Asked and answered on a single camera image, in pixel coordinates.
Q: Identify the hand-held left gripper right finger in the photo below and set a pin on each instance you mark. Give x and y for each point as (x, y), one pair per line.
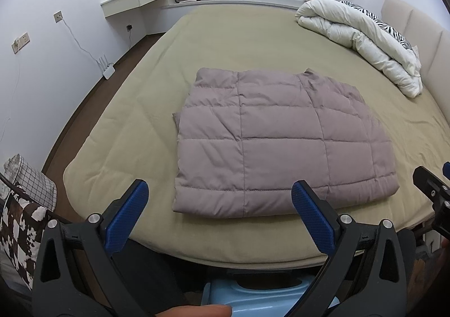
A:
(313, 218)

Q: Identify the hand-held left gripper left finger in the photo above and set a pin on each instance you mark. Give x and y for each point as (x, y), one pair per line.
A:
(126, 215)

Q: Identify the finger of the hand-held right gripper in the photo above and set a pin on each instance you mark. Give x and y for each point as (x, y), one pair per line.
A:
(447, 171)
(427, 179)

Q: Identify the mauve hooded puffer jacket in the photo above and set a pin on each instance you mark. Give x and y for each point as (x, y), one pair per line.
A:
(274, 141)

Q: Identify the person's left hand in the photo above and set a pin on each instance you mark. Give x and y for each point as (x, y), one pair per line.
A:
(197, 311)

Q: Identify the bed with beige cover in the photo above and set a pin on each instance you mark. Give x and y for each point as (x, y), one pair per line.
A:
(140, 127)

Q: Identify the light blue plastic stool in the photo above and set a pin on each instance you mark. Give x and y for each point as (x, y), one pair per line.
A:
(253, 294)

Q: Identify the white grid pattern bag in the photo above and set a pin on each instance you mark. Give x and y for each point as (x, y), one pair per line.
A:
(35, 183)

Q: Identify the brown cow print cloth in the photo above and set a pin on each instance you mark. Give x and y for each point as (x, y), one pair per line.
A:
(19, 236)

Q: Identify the beige padded headboard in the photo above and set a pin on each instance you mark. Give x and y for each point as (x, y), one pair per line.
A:
(432, 53)

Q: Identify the white wifi router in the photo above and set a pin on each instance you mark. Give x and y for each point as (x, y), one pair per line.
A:
(108, 71)

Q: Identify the zebra striped pillow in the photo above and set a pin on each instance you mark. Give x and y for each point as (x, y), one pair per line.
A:
(390, 30)

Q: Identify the white folded duvet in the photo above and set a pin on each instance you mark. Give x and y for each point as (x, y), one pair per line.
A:
(344, 28)

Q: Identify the white double wall socket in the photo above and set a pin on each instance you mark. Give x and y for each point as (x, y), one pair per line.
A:
(20, 43)

